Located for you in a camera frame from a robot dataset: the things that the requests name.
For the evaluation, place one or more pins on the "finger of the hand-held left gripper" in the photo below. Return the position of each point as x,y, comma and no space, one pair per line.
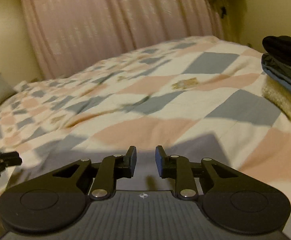
5,158

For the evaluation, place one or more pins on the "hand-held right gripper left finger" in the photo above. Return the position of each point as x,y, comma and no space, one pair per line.
133,160

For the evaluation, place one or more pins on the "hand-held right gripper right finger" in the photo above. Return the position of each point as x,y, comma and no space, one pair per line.
159,162

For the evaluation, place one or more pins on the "lavender grey cloth garment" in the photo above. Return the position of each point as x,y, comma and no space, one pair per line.
145,171

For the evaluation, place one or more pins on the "checkered pink grey blanket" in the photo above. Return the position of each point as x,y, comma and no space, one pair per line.
148,130

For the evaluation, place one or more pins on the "pink curtain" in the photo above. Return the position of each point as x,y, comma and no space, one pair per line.
110,25

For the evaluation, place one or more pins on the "folded cream fuzzy garment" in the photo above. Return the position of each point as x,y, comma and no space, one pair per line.
283,100

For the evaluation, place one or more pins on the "folded dark blue garment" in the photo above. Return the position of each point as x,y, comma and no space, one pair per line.
283,72

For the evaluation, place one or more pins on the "folded black garment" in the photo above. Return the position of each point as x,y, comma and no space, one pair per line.
285,45

